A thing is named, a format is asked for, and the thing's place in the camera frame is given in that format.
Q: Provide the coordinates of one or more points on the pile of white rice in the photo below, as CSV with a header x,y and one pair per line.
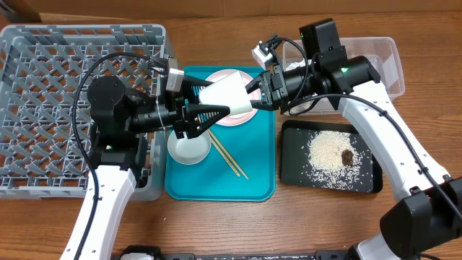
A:
x,y
324,166

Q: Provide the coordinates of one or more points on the black tray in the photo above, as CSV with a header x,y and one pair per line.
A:
x,y
295,136

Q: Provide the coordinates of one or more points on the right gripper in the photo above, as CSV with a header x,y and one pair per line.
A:
x,y
275,90

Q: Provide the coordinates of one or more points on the upper wooden chopstick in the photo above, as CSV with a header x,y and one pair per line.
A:
x,y
233,161

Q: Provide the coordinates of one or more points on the white napkin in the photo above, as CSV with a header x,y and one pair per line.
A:
x,y
295,65

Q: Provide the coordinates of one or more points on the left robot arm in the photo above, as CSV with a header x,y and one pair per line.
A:
x,y
121,116

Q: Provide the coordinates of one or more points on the clear plastic bin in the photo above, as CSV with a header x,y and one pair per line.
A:
x,y
382,54

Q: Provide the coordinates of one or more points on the white paper cup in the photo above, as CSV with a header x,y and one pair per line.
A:
x,y
228,88

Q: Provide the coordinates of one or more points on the wooden chopstick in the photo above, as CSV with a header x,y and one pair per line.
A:
x,y
227,160
233,161

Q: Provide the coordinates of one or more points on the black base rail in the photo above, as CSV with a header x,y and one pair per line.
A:
x,y
154,253

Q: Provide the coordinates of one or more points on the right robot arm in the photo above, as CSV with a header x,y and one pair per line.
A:
x,y
428,199

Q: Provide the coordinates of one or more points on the brown food scrap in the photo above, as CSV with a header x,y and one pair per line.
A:
x,y
347,157

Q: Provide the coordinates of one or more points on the grey shallow bowl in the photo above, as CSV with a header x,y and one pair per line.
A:
x,y
189,151

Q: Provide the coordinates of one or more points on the teal serving tray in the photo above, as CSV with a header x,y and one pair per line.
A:
x,y
252,145

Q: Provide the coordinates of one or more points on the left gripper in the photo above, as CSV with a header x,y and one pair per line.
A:
x,y
182,120

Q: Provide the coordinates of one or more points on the lower wooden chopstick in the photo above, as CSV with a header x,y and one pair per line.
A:
x,y
227,160

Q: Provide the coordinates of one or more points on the grey dish rack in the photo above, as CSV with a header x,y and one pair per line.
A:
x,y
45,115

